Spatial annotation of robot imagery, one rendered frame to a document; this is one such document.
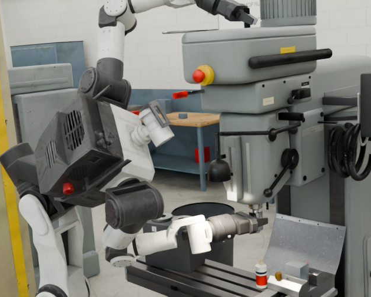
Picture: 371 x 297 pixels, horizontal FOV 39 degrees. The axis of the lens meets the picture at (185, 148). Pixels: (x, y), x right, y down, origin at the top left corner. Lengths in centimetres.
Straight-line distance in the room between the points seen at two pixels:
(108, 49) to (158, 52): 626
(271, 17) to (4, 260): 212
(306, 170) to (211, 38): 61
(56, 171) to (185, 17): 618
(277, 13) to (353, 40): 437
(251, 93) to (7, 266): 209
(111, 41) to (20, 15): 920
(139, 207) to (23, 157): 52
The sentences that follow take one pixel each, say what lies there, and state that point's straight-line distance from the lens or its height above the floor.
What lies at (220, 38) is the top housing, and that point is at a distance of 158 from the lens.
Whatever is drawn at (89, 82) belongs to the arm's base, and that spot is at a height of 176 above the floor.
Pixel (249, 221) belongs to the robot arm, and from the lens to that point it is 182.
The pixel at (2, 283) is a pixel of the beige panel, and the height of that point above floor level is 58.
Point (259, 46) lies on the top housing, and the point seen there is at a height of 183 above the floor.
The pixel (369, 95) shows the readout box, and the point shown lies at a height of 165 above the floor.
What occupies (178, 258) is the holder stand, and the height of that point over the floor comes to 102.
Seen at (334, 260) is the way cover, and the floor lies 101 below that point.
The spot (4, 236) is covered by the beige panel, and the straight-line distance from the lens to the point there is 326.
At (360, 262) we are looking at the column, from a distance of 224.
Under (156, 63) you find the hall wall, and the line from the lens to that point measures 808.
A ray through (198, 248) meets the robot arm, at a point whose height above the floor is 120.
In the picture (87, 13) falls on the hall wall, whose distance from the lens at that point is 927.
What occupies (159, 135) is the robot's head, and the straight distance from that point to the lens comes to 158.
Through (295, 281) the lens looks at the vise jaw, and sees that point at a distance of 181.
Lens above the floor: 186
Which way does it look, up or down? 11 degrees down
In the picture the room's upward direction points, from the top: 4 degrees counter-clockwise
